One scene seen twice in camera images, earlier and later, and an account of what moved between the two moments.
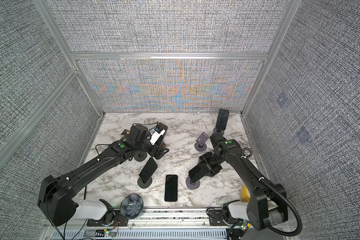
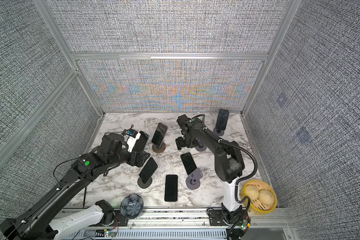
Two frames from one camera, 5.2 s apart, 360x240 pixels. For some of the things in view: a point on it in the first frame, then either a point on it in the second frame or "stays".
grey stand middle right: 200,145 stays
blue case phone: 198,172 -> 188,162
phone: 222,119 stays
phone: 171,190 stays
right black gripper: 212,170 -> 180,143
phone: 148,170 stays
